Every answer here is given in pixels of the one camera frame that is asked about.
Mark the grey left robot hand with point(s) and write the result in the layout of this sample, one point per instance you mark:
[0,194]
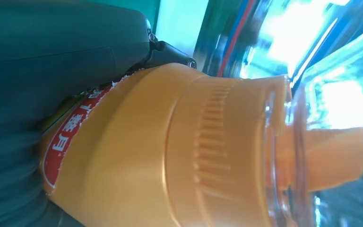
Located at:
[50,50]

